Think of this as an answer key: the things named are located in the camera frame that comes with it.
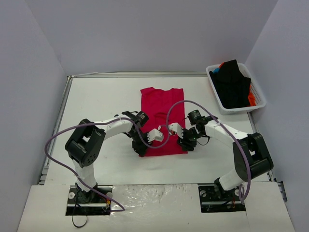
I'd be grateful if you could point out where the white plastic basket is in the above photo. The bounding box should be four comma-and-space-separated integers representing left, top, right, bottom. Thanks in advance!
206, 63, 267, 115

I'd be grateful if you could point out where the black t shirt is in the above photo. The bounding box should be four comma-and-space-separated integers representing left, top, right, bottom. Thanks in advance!
210, 59, 251, 109

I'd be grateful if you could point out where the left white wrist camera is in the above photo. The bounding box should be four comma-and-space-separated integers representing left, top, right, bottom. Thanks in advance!
146, 126, 164, 143

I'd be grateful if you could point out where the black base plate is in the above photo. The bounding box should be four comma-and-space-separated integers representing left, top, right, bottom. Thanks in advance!
198, 184, 246, 213
66, 186, 111, 216

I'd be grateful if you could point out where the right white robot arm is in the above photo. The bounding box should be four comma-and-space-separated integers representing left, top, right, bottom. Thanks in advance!
169, 110, 274, 200

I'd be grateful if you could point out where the red t shirt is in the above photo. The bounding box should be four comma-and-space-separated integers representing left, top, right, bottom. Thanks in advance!
140, 87, 188, 157

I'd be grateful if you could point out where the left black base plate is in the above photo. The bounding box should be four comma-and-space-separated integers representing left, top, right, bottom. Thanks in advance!
66, 186, 111, 216

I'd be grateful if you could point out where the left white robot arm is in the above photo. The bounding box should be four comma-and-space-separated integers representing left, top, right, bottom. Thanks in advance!
65, 111, 151, 202

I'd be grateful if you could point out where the orange t shirt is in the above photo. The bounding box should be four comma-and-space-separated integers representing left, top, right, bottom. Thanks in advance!
248, 92, 256, 107

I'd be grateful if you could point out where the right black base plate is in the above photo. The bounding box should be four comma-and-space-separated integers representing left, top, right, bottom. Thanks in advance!
198, 184, 246, 213

